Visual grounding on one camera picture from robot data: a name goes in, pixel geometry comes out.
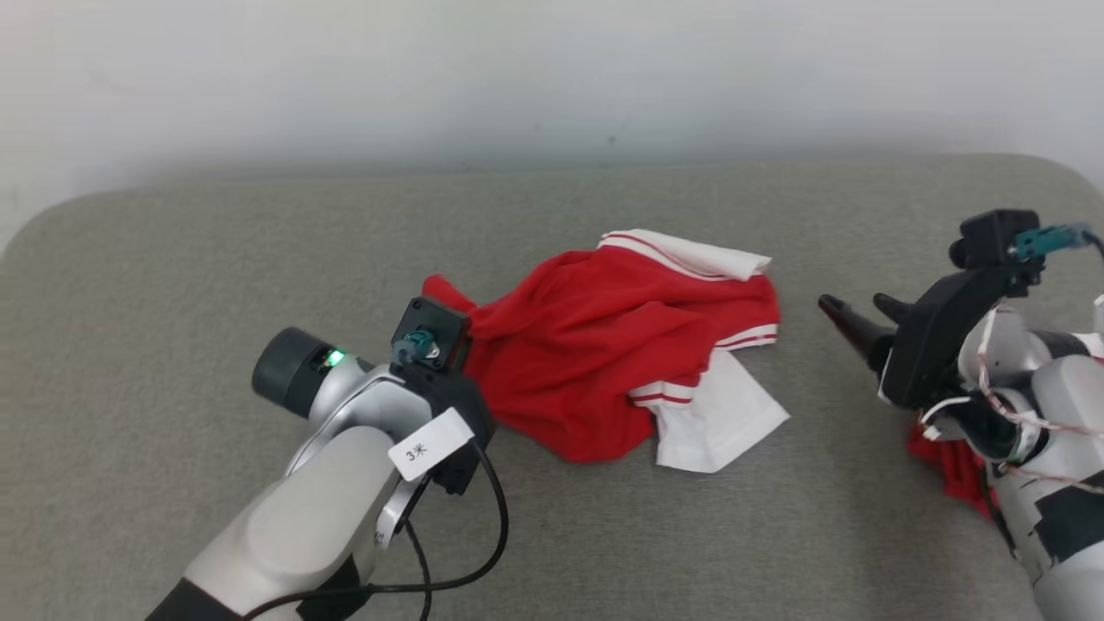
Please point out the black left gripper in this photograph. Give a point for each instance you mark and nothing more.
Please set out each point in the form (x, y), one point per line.
(474, 414)

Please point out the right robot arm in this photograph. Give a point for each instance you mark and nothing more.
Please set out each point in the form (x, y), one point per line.
(1052, 414)

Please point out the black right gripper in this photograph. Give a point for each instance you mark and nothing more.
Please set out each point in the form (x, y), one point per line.
(931, 345)

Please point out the red shorts with white trim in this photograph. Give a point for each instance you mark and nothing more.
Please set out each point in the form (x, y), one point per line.
(953, 470)

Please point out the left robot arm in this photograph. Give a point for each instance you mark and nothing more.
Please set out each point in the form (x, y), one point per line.
(319, 509)

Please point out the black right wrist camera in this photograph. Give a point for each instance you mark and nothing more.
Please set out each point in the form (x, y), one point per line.
(992, 237)

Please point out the red jersey with white sleeves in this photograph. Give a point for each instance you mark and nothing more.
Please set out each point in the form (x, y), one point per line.
(595, 345)

